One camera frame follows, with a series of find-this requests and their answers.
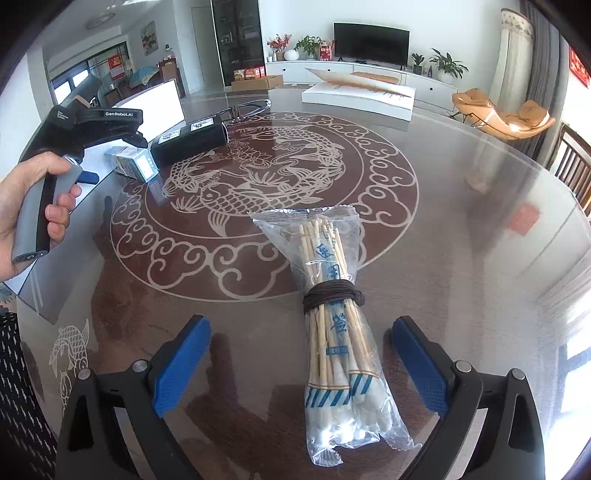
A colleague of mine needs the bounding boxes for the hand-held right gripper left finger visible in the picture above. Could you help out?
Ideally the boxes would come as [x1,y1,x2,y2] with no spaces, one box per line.
[54,315,212,480]

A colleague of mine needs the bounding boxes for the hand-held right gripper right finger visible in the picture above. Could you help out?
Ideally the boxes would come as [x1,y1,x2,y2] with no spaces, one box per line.
[392,316,548,480]

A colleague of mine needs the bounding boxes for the bagged bundle of bamboo chopsticks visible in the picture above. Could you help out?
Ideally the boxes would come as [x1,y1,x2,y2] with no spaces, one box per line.
[249,205,423,467]

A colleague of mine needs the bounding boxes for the person's left hand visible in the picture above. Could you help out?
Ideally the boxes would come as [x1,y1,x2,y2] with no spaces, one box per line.
[0,150,84,283]

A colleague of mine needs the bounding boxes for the small blue white box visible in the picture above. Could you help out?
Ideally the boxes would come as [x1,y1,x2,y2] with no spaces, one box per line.
[104,145,160,182]

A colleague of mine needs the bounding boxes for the large white flat board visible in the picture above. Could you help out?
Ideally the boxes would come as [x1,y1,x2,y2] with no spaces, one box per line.
[85,78,186,185]

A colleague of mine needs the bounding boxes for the long black box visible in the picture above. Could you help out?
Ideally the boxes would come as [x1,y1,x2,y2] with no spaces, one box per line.
[150,116,230,169]

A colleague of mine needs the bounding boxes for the table with blue cloth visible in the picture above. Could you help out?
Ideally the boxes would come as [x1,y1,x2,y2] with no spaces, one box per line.
[127,65,160,89]

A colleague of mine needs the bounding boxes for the eyeglasses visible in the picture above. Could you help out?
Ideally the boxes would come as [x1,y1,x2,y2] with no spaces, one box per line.
[226,98,271,122]

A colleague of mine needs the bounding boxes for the cardboard box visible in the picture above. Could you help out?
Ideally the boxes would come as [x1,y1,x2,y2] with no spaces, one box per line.
[231,75,284,91]

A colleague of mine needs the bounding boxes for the dark glass display cabinet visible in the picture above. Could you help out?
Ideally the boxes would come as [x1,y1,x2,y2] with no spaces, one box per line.
[211,0,266,88]

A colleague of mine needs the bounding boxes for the vase with red flowers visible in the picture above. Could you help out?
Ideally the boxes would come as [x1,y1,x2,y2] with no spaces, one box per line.
[267,34,293,62]

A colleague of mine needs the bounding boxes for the white television cabinet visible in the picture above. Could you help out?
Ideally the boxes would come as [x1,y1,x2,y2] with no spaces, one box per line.
[265,59,458,99]

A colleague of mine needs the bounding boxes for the leafy green potted plant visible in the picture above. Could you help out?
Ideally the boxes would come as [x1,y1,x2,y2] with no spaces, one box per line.
[294,34,324,60]

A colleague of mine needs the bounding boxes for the open white gift box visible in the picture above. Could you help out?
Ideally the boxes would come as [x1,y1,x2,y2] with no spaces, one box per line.
[301,68,416,123]

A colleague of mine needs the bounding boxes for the wooden chair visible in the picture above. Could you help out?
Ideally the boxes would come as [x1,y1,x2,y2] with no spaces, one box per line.
[551,122,591,217]

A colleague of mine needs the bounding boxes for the black television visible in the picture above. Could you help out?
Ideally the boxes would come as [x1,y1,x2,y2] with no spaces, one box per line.
[333,22,411,71]

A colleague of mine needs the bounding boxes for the orange lounge chair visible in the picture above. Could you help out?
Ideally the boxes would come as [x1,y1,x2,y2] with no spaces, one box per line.
[451,88,557,140]

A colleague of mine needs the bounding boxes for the large potted plant white pot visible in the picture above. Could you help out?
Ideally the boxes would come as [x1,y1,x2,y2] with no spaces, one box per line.
[429,47,469,84]

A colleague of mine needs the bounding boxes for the grey curtain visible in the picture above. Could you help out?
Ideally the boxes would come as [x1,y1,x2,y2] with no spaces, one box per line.
[517,0,574,169]

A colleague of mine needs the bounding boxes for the white sheer curtain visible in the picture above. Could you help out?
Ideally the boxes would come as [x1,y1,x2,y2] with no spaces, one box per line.
[466,7,536,190]

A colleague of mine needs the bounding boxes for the framed wall painting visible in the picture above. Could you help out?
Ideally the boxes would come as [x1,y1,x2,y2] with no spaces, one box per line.
[140,21,158,56]

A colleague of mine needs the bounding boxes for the red wall hanging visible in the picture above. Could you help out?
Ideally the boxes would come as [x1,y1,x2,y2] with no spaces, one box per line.
[569,48,591,88]

